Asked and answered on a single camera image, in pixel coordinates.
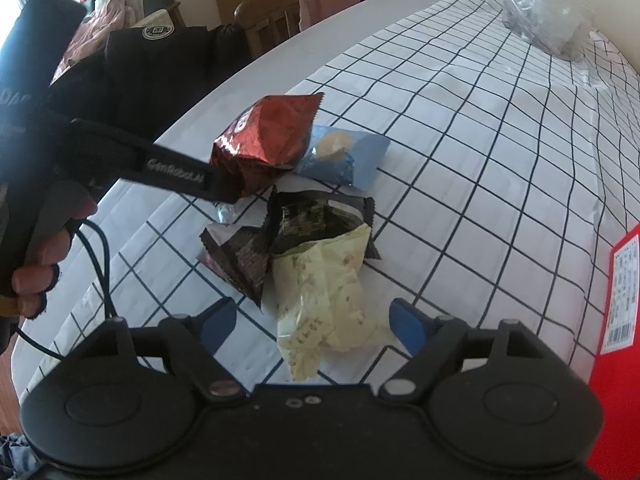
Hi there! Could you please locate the pale yellow snack bag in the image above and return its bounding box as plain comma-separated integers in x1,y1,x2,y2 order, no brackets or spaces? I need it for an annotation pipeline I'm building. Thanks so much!
271,223,395,382

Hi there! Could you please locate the black snack packet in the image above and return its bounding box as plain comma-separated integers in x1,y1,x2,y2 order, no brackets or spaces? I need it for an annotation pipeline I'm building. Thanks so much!
200,190,375,304

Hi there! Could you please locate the light blue snack packet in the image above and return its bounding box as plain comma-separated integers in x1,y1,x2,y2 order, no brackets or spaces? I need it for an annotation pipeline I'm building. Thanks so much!
295,125,390,191

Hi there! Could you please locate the black bag on chair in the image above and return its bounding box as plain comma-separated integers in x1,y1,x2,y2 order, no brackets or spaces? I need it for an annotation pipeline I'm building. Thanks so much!
46,24,252,141

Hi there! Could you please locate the left wooden chair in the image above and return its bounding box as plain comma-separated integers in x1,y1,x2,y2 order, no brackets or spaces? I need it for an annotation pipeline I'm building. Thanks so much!
233,0,399,60

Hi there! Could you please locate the checkered white tablecloth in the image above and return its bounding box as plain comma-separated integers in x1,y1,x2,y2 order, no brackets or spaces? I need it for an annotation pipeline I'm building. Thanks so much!
23,0,639,388

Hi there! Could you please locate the person left hand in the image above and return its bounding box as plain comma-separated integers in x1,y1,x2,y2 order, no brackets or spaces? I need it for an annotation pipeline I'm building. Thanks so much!
9,226,72,318

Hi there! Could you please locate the red cardboard box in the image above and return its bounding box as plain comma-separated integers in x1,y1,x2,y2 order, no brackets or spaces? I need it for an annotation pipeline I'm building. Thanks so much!
588,228,640,479

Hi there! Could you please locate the clear plastic bag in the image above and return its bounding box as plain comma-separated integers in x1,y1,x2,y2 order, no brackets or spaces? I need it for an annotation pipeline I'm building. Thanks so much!
503,0,593,62

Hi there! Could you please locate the dark red foil snack bag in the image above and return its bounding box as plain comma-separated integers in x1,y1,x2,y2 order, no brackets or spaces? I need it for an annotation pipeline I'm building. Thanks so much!
209,92,324,203

